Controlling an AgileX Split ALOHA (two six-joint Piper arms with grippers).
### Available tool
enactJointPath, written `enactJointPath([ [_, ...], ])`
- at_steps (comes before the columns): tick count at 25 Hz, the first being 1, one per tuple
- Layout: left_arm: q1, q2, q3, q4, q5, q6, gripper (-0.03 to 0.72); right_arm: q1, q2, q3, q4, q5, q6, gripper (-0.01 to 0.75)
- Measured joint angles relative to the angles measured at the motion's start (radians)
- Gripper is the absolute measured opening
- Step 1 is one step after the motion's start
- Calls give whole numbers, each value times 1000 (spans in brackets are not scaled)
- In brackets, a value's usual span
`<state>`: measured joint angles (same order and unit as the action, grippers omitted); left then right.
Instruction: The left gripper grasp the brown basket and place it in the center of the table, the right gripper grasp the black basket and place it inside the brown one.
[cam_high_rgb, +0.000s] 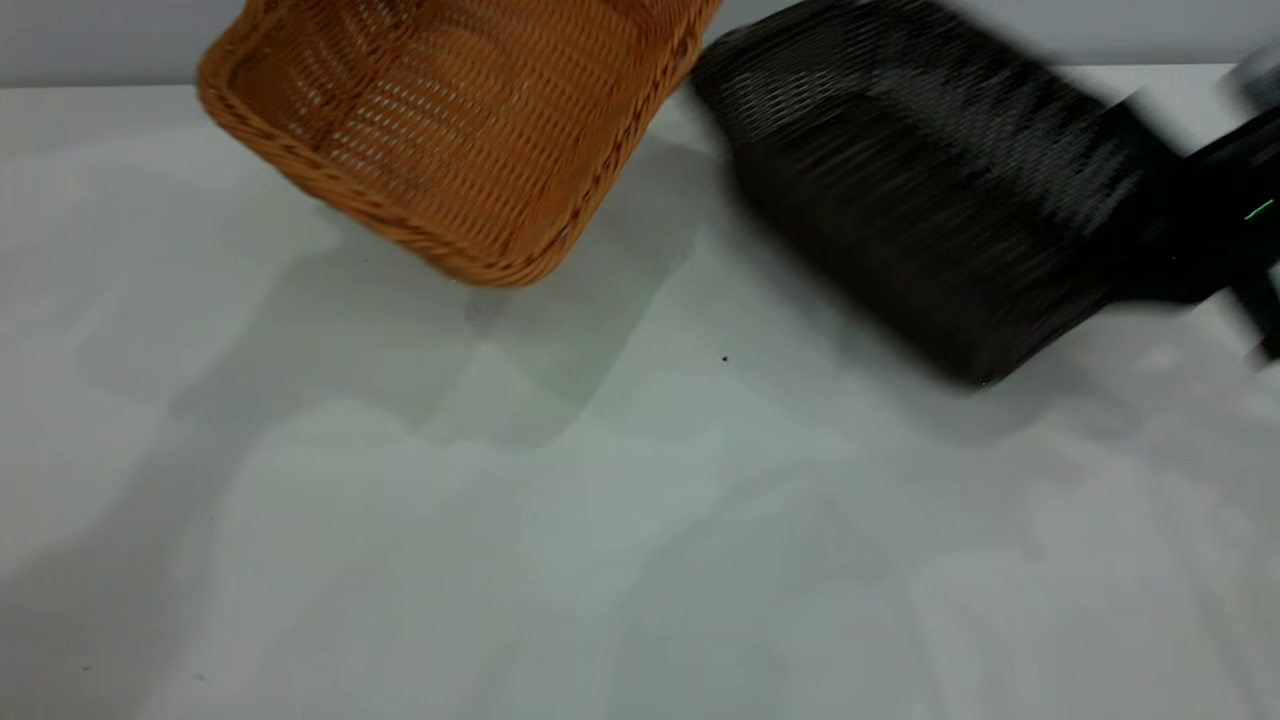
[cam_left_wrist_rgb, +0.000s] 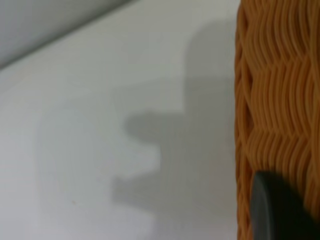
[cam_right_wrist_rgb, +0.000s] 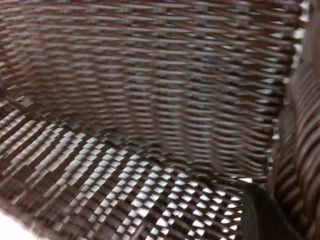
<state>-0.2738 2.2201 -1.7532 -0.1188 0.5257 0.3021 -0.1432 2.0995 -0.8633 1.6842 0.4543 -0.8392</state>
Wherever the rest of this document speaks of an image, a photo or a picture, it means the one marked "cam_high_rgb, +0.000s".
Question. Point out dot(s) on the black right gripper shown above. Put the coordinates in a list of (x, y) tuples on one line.
[(1225, 215)]

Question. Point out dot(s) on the dark brown woven basket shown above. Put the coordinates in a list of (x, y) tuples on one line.
[(900, 180)]

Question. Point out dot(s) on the orange-brown woven basket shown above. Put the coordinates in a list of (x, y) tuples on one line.
[(460, 130)]

